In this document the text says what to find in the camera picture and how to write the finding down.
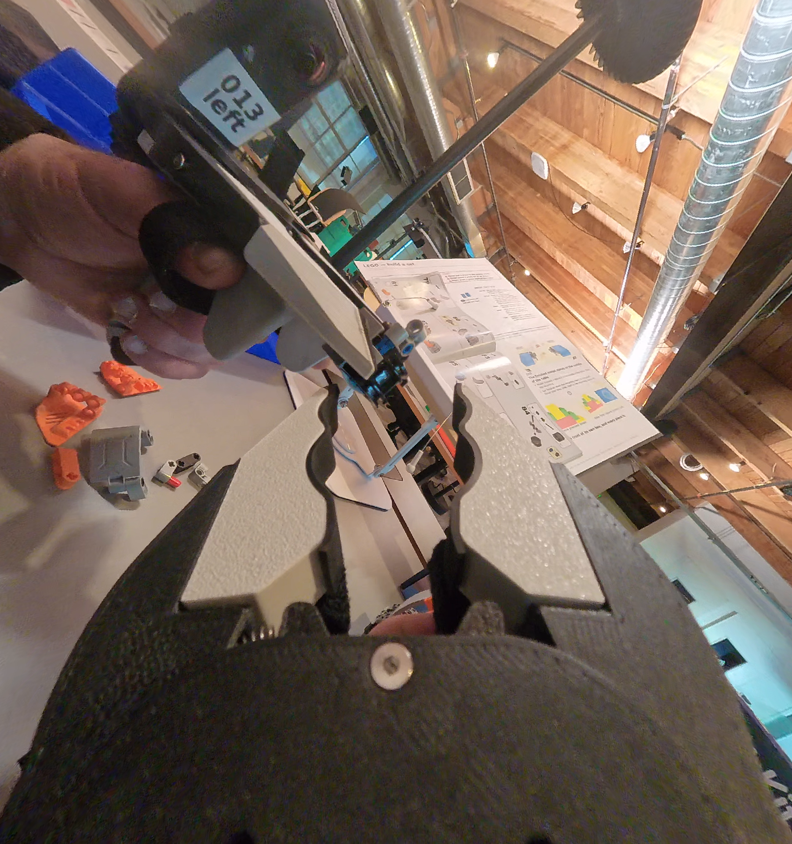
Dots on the open instruction booklet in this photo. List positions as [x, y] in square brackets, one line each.
[528, 356]

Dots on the grey small connector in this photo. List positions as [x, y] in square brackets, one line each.
[201, 475]

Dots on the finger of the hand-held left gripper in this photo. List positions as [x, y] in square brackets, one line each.
[323, 310]

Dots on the small orange liftarm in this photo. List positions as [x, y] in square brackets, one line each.
[66, 468]

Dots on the silver ventilation duct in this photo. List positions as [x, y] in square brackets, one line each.
[726, 172]

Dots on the black short liftarm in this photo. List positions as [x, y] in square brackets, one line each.
[186, 463]

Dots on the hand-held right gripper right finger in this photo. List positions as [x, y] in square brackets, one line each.
[521, 528]

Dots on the black toy wheel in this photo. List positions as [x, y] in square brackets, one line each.
[399, 367]

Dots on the person's left hand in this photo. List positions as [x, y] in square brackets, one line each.
[66, 224]

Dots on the grey toy part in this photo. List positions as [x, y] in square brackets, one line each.
[116, 462]

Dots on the orange toy part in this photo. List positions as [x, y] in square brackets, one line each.
[69, 412]
[129, 380]

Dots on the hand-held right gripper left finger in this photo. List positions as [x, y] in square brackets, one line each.
[264, 528]

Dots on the person's left forearm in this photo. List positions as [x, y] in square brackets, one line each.
[0, 119]

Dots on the white book stand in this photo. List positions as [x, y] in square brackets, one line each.
[370, 475]

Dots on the black ceiling pole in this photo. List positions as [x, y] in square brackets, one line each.
[501, 119]

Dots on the blue connector pin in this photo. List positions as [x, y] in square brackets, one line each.
[384, 347]

